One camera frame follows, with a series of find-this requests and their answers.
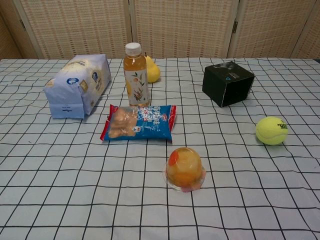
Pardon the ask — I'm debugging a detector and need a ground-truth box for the clear fruit jelly cup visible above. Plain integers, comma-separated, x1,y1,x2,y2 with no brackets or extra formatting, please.
162,146,207,193

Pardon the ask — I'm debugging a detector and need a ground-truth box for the yellow tennis ball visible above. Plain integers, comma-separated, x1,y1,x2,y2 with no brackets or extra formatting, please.
255,116,289,146

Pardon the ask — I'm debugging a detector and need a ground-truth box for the black cardboard box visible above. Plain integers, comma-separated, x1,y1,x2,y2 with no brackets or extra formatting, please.
201,60,256,109

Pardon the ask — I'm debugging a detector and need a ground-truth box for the woven folding screen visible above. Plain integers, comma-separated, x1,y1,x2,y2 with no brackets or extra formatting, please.
0,0,320,60

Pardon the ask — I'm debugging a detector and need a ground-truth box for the blue red snack packet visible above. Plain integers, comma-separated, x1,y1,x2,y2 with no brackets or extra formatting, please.
100,104,177,144

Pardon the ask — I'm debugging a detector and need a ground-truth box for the light blue paper bag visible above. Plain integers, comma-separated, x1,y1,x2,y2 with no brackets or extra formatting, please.
43,53,112,119

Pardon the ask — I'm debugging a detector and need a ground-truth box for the tea bottle with white cap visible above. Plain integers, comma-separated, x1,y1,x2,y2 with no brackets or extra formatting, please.
123,42,151,107

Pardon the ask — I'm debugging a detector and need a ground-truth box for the black grid checkered tablecloth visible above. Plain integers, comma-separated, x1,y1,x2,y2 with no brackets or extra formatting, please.
0,57,320,240

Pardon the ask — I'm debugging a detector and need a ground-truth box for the yellow pear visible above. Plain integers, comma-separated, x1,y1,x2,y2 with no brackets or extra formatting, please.
144,51,161,84

